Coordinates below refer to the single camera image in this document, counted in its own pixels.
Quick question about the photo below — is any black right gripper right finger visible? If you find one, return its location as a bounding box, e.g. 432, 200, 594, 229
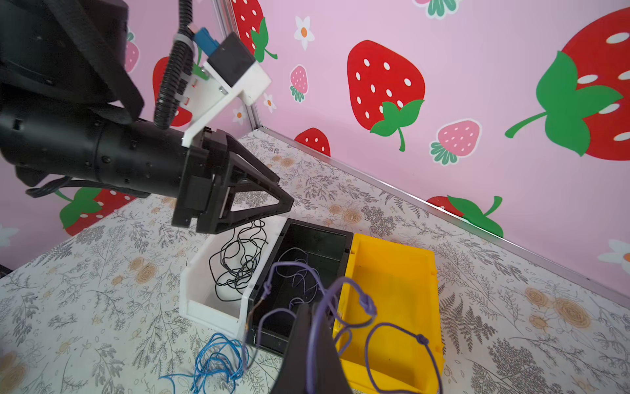
311, 315, 353, 394

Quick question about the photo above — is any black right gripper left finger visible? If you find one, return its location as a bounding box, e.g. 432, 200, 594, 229
270, 305, 312, 394

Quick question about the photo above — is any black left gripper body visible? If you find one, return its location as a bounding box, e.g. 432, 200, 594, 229
172, 127, 229, 234

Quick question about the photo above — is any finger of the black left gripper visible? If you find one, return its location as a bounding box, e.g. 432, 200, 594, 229
216, 189, 295, 234
223, 133, 295, 202

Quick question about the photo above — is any grey thin cable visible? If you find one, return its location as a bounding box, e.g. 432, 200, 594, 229
207, 218, 269, 302

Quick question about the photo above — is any blue thin cable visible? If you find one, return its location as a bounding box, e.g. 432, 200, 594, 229
158, 332, 249, 394

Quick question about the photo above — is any purple thin cable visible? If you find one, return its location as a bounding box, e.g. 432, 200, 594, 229
243, 260, 444, 394

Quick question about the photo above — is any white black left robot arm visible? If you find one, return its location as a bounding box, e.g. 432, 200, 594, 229
1, 1, 294, 234

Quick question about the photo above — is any white plastic bin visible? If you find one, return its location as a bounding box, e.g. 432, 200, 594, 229
179, 216, 286, 339

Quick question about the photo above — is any yellow plastic bin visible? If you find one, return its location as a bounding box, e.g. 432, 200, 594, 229
336, 234, 444, 393

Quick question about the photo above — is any black plastic bin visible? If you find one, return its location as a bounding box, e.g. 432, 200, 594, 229
245, 219, 354, 356

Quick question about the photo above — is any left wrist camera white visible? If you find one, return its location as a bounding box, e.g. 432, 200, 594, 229
174, 24, 272, 148

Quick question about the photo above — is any aluminium corner post left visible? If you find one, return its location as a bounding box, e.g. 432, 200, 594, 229
214, 0, 261, 131

